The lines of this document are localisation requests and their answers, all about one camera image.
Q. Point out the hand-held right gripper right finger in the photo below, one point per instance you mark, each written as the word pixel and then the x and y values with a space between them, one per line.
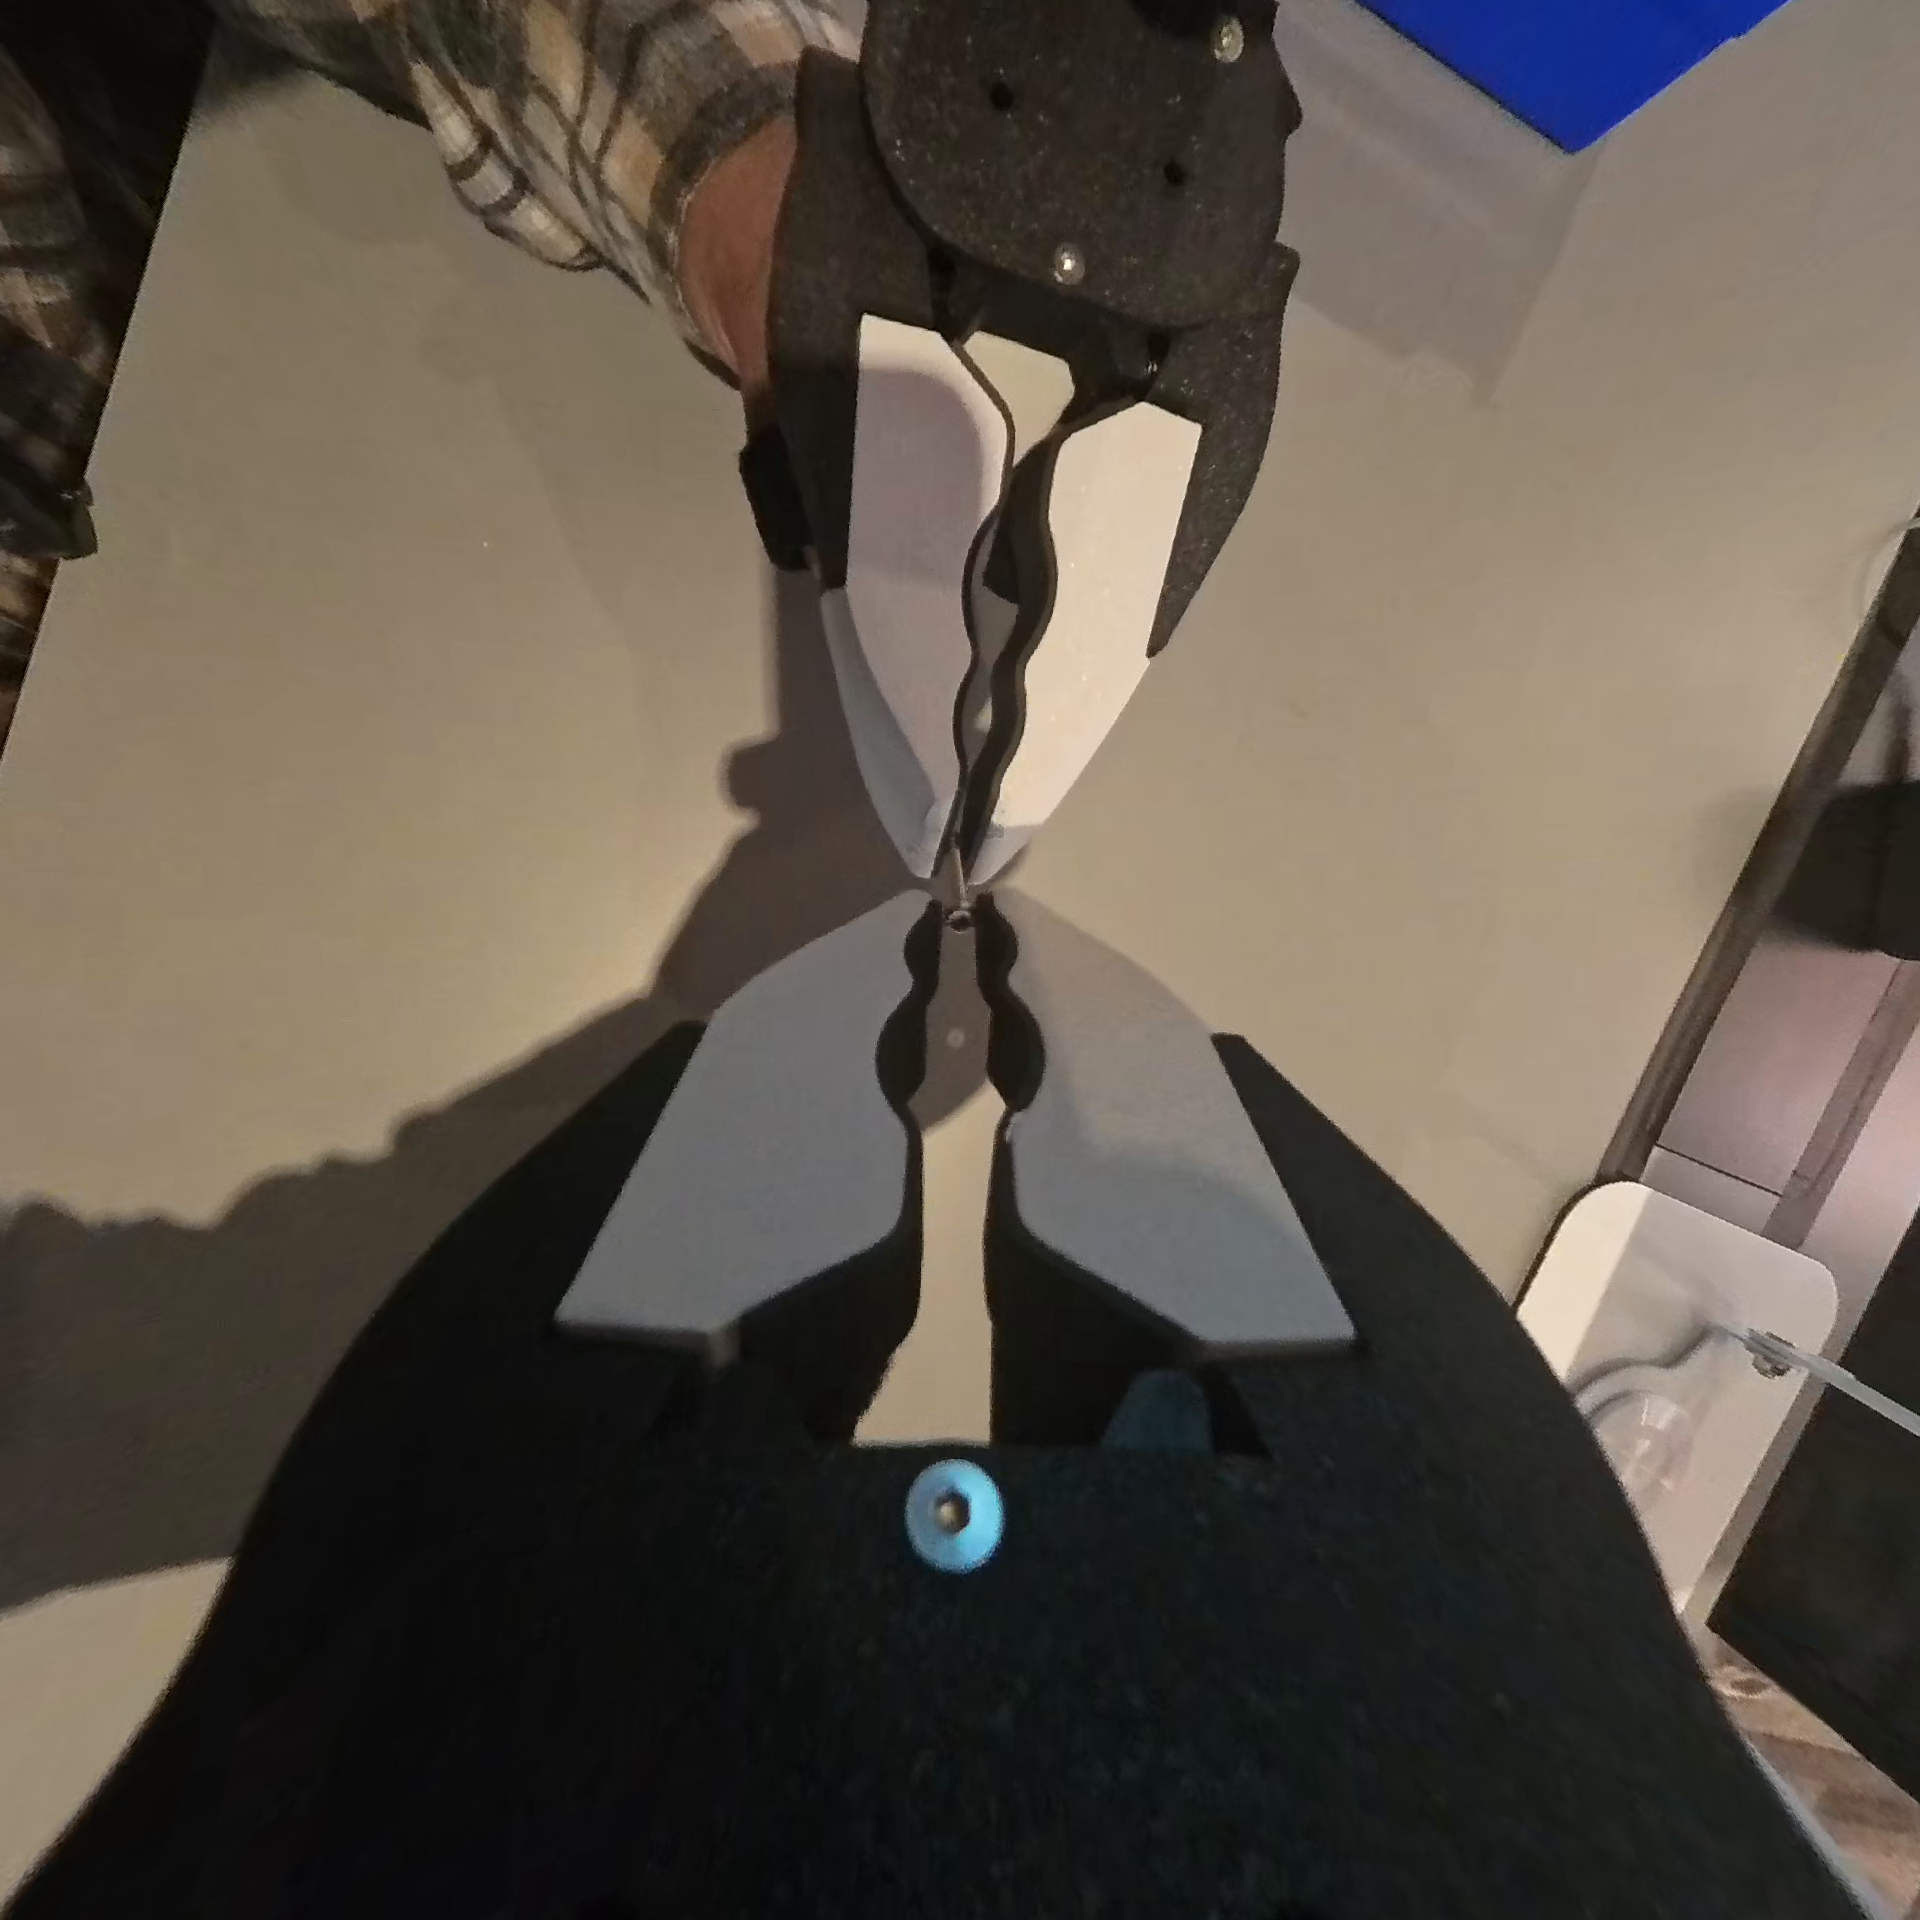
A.
pixel 1164 1199

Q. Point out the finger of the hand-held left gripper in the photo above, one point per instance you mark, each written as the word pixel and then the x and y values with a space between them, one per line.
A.
pixel 1106 602
pixel 899 479

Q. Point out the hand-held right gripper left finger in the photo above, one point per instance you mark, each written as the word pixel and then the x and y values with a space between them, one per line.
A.
pixel 749 1180

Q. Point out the silver steel bolt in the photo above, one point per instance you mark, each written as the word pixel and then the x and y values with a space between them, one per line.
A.
pixel 956 918

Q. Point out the person's left hand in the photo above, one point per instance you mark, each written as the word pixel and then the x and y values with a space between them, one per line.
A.
pixel 735 272

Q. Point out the blue plastic bin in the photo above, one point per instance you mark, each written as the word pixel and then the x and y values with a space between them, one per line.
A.
pixel 1574 61

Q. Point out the dark grey power adapter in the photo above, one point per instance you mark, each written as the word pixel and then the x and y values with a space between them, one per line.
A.
pixel 1861 867

